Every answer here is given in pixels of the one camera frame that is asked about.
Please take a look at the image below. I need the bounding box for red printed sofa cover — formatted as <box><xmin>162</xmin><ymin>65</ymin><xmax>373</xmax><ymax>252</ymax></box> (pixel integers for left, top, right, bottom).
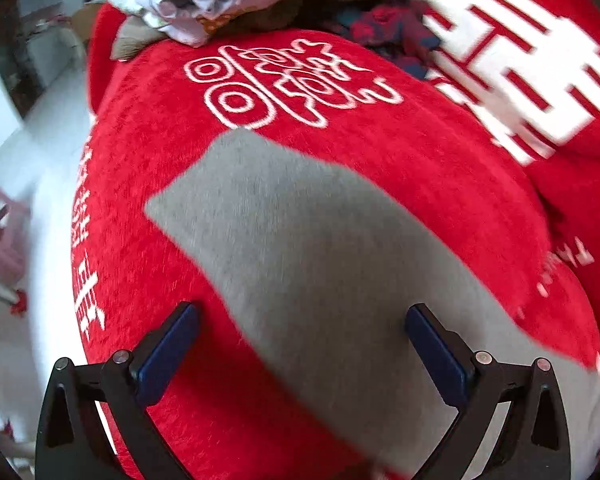
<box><xmin>70</xmin><ymin>0</ymin><xmax>600</xmax><ymax>480</ymax></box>

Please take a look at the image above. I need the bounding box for cardboard box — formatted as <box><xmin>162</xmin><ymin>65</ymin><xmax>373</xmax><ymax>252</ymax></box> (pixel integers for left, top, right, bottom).
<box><xmin>69</xmin><ymin>2</ymin><xmax>105</xmax><ymax>42</ymax></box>

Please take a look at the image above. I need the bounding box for pile of crumpled clothes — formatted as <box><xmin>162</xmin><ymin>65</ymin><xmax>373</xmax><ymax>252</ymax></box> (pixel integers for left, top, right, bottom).
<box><xmin>111</xmin><ymin>0</ymin><xmax>423</xmax><ymax>61</ymax></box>

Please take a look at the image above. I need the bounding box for grey small garment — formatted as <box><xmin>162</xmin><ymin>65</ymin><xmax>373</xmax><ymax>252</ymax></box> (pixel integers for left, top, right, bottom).
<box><xmin>145</xmin><ymin>127</ymin><xmax>600</xmax><ymax>480</ymax></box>

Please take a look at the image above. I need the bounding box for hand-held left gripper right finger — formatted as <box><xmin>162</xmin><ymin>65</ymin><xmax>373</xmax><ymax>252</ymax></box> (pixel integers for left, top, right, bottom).
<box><xmin>405</xmin><ymin>303</ymin><xmax>573</xmax><ymax>480</ymax></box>

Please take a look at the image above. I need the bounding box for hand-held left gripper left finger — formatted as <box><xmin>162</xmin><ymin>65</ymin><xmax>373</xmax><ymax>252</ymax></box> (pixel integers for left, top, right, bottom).
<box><xmin>34</xmin><ymin>301</ymin><xmax>202</xmax><ymax>480</ymax></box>

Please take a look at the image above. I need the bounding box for blue and red patterned cloth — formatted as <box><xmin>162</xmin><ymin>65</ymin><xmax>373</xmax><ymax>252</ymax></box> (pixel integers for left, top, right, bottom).
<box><xmin>325</xmin><ymin>0</ymin><xmax>441</xmax><ymax>81</ymax></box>

